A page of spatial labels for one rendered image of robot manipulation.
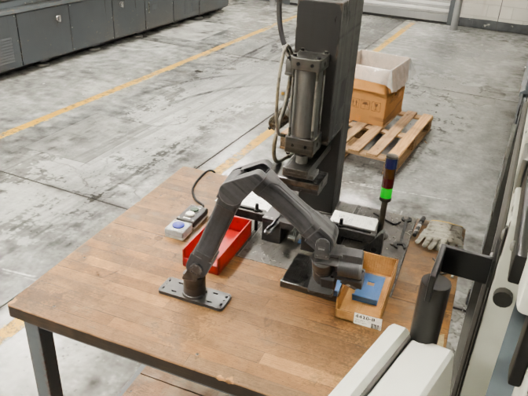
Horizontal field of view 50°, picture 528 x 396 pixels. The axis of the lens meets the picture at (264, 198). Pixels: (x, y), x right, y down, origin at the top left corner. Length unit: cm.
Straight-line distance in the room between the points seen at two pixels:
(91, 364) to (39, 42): 492
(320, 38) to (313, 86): 14
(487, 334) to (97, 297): 116
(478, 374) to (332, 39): 111
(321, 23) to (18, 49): 550
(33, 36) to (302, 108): 561
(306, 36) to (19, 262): 234
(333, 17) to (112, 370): 181
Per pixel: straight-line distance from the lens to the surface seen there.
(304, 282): 166
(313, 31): 168
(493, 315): 73
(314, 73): 162
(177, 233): 186
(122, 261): 179
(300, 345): 149
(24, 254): 357
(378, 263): 175
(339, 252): 142
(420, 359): 68
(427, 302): 66
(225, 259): 172
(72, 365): 279
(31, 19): 701
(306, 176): 170
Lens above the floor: 191
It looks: 28 degrees down
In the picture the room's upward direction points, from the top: 3 degrees clockwise
